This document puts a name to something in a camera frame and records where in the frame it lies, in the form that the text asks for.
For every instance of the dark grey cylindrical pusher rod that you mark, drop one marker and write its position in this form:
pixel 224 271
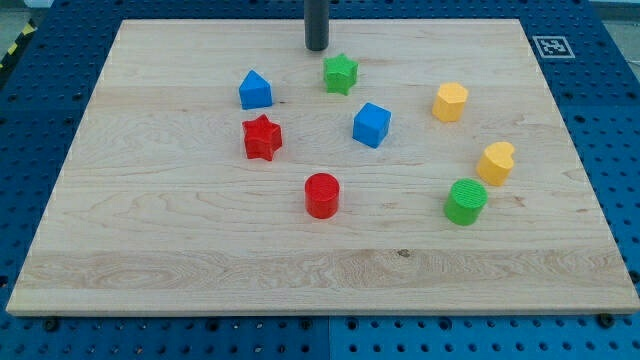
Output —
pixel 316 22

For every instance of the blue cube block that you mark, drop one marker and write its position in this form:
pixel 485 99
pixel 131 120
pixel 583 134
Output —
pixel 371 125

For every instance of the green star block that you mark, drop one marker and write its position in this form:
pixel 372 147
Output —
pixel 340 74

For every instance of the blue pentagon house block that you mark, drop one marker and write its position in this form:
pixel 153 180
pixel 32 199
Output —
pixel 255 92

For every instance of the red star block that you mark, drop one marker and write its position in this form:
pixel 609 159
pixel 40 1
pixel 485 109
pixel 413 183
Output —
pixel 262 138

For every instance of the yellow hexagon block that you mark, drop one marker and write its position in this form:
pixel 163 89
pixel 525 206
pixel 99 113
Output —
pixel 450 102

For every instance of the red cylinder block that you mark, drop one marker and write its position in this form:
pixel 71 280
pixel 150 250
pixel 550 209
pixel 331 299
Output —
pixel 322 192

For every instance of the light wooden board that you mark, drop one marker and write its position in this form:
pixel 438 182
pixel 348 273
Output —
pixel 158 212

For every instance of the yellow heart block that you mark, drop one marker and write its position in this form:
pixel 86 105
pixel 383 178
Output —
pixel 496 163

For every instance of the white fiducial marker tag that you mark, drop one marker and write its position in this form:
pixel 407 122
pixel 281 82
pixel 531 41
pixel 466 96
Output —
pixel 553 47

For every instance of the green cylinder block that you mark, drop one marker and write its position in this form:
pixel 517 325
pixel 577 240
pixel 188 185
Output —
pixel 466 200

